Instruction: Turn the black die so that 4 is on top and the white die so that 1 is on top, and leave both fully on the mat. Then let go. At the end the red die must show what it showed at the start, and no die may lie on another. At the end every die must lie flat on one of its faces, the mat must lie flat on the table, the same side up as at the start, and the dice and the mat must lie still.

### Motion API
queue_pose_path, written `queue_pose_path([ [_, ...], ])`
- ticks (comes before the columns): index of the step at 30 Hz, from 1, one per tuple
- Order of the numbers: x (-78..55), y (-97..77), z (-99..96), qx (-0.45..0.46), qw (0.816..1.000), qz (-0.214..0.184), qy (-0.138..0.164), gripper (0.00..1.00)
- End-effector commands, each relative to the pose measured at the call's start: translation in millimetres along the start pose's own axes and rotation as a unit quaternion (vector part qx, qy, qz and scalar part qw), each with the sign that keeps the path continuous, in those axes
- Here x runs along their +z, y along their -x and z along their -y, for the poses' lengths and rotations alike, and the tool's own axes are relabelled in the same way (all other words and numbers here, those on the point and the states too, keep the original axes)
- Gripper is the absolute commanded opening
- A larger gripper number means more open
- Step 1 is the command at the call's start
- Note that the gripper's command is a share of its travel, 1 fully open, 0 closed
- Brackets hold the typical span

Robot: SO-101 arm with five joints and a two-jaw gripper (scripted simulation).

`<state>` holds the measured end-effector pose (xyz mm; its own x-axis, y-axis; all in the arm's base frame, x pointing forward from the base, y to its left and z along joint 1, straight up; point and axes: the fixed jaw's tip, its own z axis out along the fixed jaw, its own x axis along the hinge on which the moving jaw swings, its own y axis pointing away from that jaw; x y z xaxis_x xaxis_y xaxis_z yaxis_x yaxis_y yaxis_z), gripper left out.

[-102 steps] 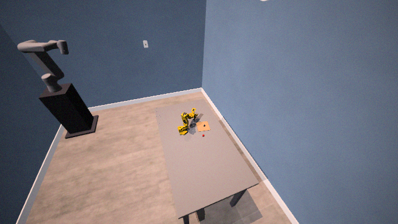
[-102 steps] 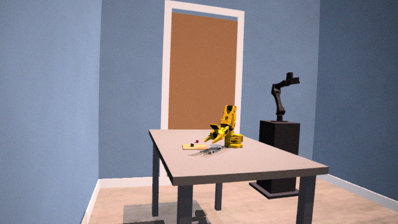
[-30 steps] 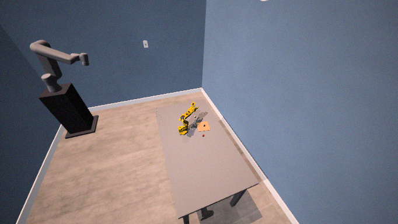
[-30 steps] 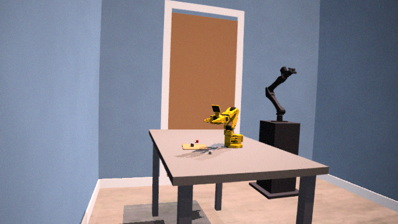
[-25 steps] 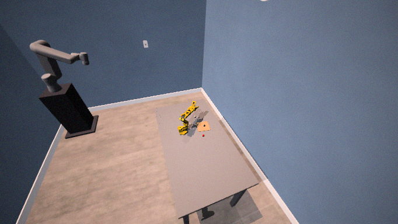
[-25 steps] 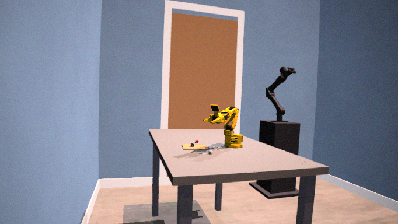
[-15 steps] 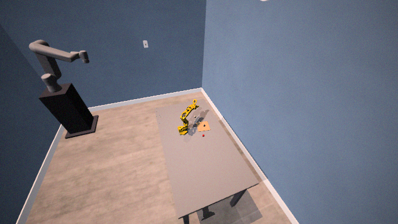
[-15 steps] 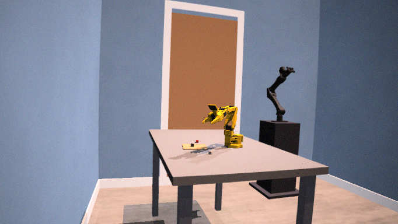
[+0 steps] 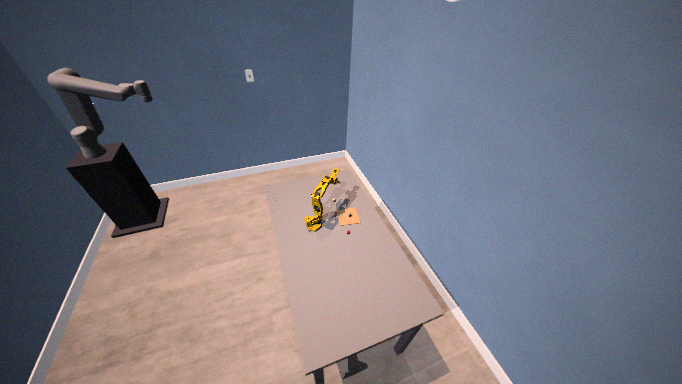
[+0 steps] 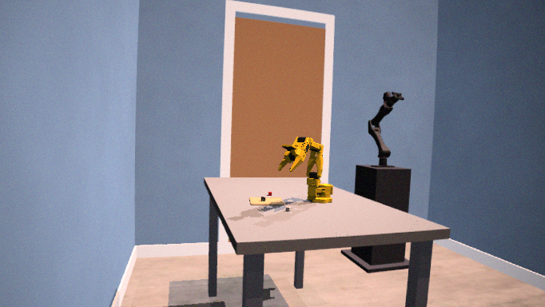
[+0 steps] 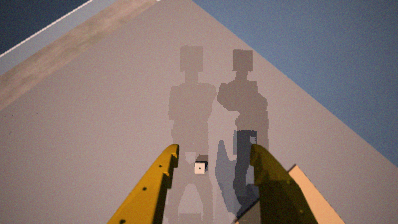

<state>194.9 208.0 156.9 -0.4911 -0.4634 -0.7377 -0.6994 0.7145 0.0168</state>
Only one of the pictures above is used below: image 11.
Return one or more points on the orange flat mat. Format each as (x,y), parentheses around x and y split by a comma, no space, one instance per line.
(321,209)

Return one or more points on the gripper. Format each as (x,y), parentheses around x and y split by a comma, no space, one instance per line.
(281,198)

